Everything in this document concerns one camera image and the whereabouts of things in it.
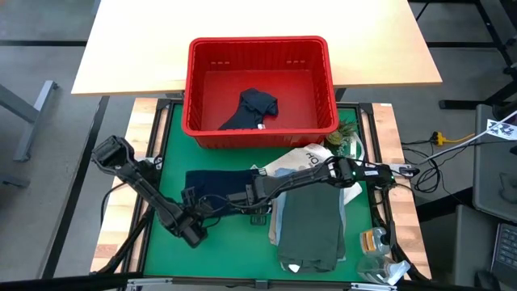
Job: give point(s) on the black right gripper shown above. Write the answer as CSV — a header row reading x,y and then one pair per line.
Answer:
x,y
250,196

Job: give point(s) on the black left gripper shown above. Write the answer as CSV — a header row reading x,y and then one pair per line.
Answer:
x,y
204,210

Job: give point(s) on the navy garment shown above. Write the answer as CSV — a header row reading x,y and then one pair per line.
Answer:
x,y
214,182

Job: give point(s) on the dark green garment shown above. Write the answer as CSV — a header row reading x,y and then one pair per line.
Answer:
x,y
311,230

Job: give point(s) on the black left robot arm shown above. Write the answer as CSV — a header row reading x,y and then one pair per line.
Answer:
x,y
141,186

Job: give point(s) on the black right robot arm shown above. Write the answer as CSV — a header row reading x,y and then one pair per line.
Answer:
x,y
323,174

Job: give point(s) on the red plastic laundry bin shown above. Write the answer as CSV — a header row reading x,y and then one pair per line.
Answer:
x,y
258,52

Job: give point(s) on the white printed tote bag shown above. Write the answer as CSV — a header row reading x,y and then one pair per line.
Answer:
x,y
295,155

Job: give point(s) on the black desk foot bar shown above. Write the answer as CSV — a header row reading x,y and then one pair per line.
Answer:
x,y
72,202
464,104

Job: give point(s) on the clear bottle orange label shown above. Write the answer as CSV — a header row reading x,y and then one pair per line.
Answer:
x,y
375,242

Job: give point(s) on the artificial succulent plant pot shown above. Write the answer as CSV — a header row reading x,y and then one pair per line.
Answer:
x,y
341,133

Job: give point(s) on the clear spray bottle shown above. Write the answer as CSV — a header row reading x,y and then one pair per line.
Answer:
x,y
383,271

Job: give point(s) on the white power strip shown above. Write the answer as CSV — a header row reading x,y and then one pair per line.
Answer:
x,y
406,169

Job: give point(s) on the light wooden desk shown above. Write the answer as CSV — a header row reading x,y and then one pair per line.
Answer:
x,y
161,32

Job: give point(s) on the grey metal table leg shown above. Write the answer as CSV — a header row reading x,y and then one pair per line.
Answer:
x,y
36,121

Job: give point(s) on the grey cabinet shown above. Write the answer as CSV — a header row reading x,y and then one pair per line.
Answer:
x,y
493,182

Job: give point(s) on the dark keypad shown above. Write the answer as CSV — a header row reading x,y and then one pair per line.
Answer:
x,y
507,250

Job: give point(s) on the white printed tag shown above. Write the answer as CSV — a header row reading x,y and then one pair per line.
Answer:
x,y
501,129

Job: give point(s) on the black aluminium table frame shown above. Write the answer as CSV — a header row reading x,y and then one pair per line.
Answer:
x,y
142,242

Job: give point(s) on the silver frame rail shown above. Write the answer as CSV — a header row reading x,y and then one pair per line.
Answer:
x,y
149,281

